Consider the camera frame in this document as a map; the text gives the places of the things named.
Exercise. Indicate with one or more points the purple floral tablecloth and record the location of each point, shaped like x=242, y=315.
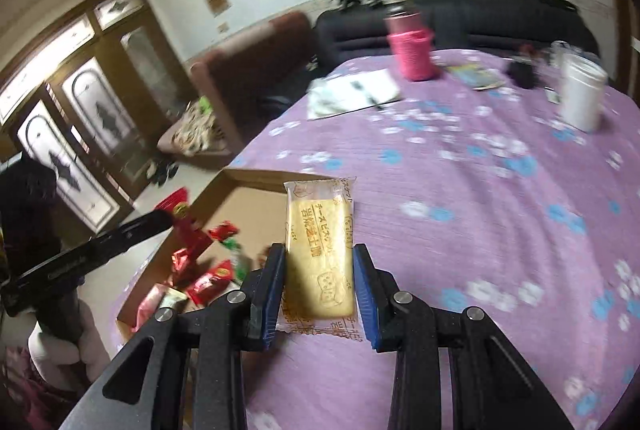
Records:
x=485, y=198

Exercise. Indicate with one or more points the pink snack packet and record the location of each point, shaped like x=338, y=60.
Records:
x=160, y=296

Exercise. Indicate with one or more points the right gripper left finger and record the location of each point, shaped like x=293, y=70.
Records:
x=266, y=299

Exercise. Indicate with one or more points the small black cup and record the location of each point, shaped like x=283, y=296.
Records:
x=522, y=68

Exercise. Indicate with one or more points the wooden glass double door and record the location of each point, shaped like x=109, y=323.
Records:
x=89, y=96

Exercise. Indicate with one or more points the brown armchair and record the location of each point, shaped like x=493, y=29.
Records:
x=250, y=78

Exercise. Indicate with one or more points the colourful booklet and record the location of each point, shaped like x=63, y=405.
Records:
x=475, y=77

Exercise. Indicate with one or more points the patterned blanket on chair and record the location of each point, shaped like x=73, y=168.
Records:
x=198, y=131

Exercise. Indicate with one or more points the black leather sofa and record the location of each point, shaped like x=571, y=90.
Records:
x=494, y=26

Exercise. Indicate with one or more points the person's left hand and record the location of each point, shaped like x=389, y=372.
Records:
x=54, y=357

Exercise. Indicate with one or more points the yellow biscuit packet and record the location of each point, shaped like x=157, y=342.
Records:
x=319, y=291

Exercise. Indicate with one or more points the red oval snack packet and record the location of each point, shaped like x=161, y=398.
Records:
x=210, y=284

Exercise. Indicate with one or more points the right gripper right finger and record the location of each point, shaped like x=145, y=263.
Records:
x=374, y=290

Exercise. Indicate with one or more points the white plastic jar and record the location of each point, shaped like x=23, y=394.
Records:
x=582, y=89

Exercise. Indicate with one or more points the black pen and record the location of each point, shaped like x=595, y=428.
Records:
x=371, y=100

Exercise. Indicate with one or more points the pink sleeved thermos bottle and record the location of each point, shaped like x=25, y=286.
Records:
x=411, y=41

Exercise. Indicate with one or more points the white notebook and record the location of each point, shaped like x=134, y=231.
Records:
x=332, y=96

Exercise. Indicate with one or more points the shallow cardboard box tray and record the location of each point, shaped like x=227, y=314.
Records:
x=253, y=200

